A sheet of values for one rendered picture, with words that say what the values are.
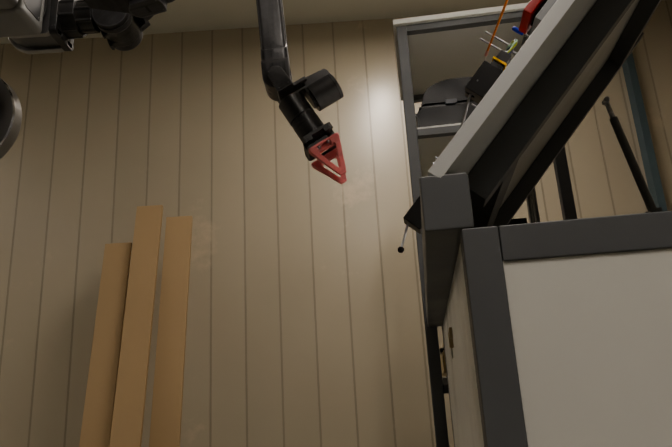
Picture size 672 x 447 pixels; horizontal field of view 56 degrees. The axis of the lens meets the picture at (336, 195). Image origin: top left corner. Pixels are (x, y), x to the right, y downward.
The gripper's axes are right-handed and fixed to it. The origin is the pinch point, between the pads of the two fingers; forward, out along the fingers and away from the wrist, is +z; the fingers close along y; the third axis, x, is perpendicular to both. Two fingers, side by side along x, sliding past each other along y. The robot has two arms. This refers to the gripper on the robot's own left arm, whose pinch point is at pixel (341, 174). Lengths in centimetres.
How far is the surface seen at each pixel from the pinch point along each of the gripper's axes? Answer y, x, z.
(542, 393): -51, 4, 46
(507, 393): -51, 7, 44
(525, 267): -51, -2, 35
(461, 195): -51, -1, 25
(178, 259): 211, 64, -72
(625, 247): -52, -12, 39
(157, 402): 200, 104, -12
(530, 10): -48, -24, 9
